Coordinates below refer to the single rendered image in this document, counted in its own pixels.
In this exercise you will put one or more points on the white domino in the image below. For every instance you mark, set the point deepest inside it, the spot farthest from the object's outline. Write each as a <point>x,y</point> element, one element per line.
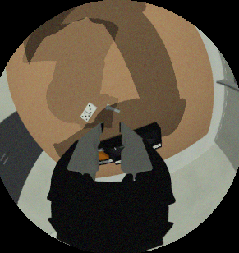
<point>89,110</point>

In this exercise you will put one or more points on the black rack of labelled bins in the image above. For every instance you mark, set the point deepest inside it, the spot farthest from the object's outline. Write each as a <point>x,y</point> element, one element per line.
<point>153,136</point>

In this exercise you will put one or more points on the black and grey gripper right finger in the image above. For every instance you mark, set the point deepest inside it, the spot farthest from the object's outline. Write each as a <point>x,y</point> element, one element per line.
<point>145,164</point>

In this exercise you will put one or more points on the orange rectangular block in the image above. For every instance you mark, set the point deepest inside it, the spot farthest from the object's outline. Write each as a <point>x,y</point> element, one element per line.
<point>103,156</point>

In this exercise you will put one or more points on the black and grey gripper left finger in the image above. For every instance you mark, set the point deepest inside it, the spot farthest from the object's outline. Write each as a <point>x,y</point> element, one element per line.
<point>82,157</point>

